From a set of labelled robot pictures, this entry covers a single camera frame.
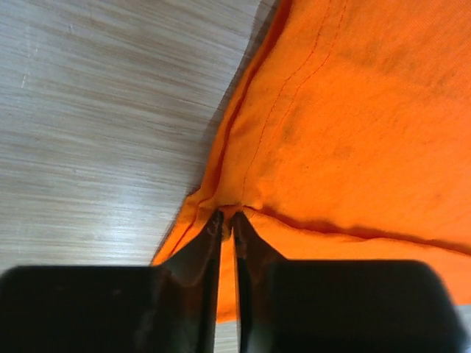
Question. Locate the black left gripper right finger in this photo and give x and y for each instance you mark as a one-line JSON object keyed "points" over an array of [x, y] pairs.
{"points": [[339, 305]]}

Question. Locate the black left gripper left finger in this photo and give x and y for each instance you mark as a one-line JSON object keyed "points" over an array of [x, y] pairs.
{"points": [[169, 307]]}

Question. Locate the orange t shirt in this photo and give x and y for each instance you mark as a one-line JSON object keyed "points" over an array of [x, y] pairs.
{"points": [[348, 137]]}

